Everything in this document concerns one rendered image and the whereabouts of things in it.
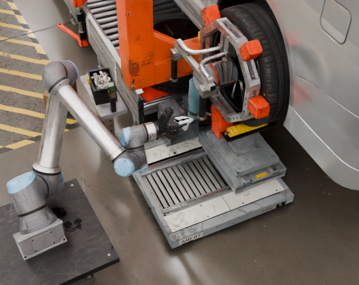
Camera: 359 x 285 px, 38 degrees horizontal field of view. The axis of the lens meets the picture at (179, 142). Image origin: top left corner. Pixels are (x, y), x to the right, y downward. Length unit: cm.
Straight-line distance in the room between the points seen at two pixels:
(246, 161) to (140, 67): 86
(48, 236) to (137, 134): 68
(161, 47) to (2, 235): 138
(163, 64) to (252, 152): 77
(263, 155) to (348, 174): 96
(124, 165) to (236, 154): 103
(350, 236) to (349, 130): 114
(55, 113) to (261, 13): 115
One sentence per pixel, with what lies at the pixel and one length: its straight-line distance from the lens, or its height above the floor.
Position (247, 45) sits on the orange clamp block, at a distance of 255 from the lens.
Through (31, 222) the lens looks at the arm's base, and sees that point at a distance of 269.
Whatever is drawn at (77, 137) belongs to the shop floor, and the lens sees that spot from 373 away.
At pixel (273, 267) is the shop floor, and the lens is 309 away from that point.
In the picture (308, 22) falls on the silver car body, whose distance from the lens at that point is 235.
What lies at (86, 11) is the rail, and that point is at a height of 39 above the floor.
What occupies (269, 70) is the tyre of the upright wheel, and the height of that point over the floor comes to 103.
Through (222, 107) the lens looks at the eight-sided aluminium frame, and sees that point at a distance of 299.
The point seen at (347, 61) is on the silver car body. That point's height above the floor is 135.
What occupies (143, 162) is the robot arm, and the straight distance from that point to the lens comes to 257.
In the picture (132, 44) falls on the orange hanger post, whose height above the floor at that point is 86.
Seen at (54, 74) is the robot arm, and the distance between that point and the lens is 254.
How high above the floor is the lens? 259
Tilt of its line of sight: 45 degrees down
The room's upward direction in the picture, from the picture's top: 1 degrees clockwise
